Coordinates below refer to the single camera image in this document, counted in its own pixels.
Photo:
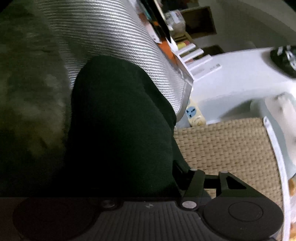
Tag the power strip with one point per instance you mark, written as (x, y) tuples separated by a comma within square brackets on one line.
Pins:
[(192, 113)]

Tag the teal cloud-shaped pillow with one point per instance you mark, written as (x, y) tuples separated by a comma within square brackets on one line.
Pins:
[(284, 129)]

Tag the folded woven rattan mattress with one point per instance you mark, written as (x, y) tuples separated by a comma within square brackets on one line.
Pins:
[(231, 143)]

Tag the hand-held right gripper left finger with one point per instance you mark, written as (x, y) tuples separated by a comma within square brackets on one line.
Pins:
[(108, 204)]

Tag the grey and ginger cat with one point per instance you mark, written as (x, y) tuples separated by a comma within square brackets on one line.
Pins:
[(27, 104)]

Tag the orange box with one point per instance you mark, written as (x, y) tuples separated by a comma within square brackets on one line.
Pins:
[(166, 49)]

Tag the white rack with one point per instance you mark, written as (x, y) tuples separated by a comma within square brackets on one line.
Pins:
[(196, 54)]

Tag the black hanging bag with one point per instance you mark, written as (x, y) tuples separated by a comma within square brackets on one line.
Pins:
[(284, 60)]

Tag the dark wooden cabinet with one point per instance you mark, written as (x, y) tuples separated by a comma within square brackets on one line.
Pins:
[(201, 20)]

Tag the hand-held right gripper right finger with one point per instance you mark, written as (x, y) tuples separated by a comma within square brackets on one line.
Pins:
[(181, 173)]

